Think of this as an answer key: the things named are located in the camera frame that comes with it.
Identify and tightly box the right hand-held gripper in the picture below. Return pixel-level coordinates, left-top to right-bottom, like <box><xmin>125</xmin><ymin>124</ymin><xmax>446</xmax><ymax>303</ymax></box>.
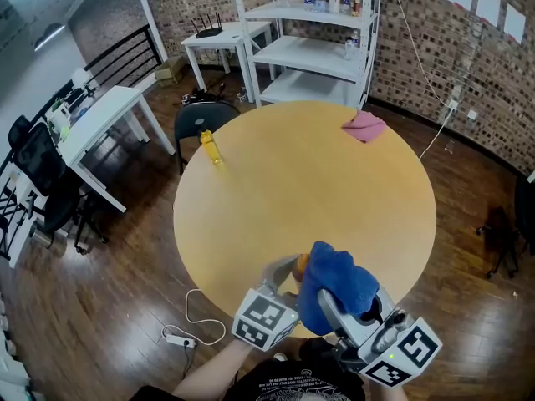
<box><xmin>318</xmin><ymin>286</ymin><xmax>443</xmax><ymax>388</ymax></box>

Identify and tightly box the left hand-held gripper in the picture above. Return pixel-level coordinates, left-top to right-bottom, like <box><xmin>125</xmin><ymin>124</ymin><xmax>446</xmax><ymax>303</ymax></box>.
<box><xmin>231</xmin><ymin>255</ymin><xmax>302</xmax><ymax>353</ymax></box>

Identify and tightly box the brown bottle with orange cap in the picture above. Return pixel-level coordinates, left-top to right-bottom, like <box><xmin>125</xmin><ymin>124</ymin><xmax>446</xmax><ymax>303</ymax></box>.
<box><xmin>292</xmin><ymin>252</ymin><xmax>313</xmax><ymax>283</ymax></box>

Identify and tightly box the blue cloth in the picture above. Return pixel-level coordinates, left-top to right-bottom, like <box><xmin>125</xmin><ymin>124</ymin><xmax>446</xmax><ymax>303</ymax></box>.
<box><xmin>296</xmin><ymin>240</ymin><xmax>381</xmax><ymax>337</ymax></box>

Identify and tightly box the yellow juice bottle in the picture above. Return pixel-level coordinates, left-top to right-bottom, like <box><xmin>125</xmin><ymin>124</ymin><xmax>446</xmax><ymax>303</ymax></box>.
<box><xmin>199</xmin><ymin>129</ymin><xmax>226</xmax><ymax>167</ymax></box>

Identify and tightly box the person's left forearm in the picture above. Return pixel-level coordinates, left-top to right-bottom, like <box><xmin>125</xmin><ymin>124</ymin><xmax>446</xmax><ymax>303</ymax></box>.
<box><xmin>171</xmin><ymin>339</ymin><xmax>256</xmax><ymax>401</ymax></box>

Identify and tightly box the person's right forearm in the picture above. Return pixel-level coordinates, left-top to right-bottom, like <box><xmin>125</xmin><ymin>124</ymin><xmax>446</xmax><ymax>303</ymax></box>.
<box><xmin>374</xmin><ymin>380</ymin><xmax>410</xmax><ymax>401</ymax></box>

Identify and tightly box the clear water bottle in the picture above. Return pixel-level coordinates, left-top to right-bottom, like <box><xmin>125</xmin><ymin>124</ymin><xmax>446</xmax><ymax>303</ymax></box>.
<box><xmin>343</xmin><ymin>29</ymin><xmax>361</xmax><ymax>61</ymax></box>

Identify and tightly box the person's black printed shirt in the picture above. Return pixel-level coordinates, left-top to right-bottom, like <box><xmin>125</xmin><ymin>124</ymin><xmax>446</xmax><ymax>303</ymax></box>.
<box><xmin>129</xmin><ymin>338</ymin><xmax>377</xmax><ymax>401</ymax></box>

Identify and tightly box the pink cloth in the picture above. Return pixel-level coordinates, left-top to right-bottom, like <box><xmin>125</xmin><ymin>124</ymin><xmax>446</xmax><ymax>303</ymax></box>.
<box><xmin>341</xmin><ymin>109</ymin><xmax>388</xmax><ymax>145</ymax></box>

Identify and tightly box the black folding chair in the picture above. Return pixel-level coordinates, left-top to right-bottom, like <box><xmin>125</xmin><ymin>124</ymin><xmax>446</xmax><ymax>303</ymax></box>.
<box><xmin>174</xmin><ymin>100</ymin><xmax>242</xmax><ymax>177</ymax></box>

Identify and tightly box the black wheeled chair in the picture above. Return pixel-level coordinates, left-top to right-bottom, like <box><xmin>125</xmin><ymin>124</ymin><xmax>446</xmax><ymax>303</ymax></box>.
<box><xmin>475</xmin><ymin>173</ymin><xmax>535</xmax><ymax>279</ymax></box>

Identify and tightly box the white metal shelving unit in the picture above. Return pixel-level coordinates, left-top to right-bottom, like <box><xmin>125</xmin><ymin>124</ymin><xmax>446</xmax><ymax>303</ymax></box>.
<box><xmin>229</xmin><ymin>0</ymin><xmax>382</xmax><ymax>110</ymax></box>

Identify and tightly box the cardboard box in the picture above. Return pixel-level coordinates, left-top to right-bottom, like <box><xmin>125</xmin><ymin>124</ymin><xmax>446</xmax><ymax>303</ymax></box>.
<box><xmin>154</xmin><ymin>55</ymin><xmax>187</xmax><ymax>88</ymax></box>

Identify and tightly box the metal trash bin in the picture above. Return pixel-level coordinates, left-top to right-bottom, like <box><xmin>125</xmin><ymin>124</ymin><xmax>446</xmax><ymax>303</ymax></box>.
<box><xmin>29</xmin><ymin>223</ymin><xmax>55</xmax><ymax>246</ymax></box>

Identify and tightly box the long white desk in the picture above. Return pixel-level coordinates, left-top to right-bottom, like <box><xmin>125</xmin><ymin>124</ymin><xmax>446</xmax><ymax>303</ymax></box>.
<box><xmin>45</xmin><ymin>84</ymin><xmax>176</xmax><ymax>214</ymax></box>

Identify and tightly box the small white table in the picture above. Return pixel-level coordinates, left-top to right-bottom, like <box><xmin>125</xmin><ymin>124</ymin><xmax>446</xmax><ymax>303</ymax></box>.
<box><xmin>181</xmin><ymin>21</ymin><xmax>275</xmax><ymax>104</ymax></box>

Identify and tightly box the black router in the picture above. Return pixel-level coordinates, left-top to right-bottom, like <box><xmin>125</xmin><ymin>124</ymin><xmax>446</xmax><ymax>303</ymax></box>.
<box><xmin>190</xmin><ymin>12</ymin><xmax>224</xmax><ymax>40</ymax></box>

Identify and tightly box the black metal railing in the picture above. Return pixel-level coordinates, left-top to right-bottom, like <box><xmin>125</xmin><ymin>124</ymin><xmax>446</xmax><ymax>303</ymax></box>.
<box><xmin>0</xmin><ymin>23</ymin><xmax>164</xmax><ymax>262</ymax></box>

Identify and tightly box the black mesh office chair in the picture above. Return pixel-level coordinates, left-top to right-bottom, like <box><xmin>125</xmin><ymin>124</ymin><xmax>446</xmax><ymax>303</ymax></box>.
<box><xmin>8</xmin><ymin>114</ymin><xmax>110</xmax><ymax>255</ymax></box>

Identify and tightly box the white plant pot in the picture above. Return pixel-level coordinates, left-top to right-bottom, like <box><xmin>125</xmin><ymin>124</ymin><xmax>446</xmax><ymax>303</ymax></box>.
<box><xmin>45</xmin><ymin>100</ymin><xmax>72</xmax><ymax>127</ymax></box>

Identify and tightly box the white desk lamp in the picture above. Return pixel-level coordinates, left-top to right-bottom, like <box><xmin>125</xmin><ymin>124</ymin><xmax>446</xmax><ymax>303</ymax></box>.
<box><xmin>70</xmin><ymin>67</ymin><xmax>95</xmax><ymax>89</ymax></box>

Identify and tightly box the white power strip with cable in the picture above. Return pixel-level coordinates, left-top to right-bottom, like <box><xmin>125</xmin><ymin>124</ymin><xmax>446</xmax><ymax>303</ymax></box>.
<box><xmin>160</xmin><ymin>287</ymin><xmax>227</xmax><ymax>346</ymax></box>

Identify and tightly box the black floor cable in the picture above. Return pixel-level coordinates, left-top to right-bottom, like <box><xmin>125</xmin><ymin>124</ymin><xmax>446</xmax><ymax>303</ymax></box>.
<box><xmin>181</xmin><ymin>346</ymin><xmax>196</xmax><ymax>382</ymax></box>

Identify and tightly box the white hanging wall cable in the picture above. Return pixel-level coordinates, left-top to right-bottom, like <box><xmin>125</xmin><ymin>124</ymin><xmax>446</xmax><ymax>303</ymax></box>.
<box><xmin>386</xmin><ymin>0</ymin><xmax>461</xmax><ymax>162</ymax></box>

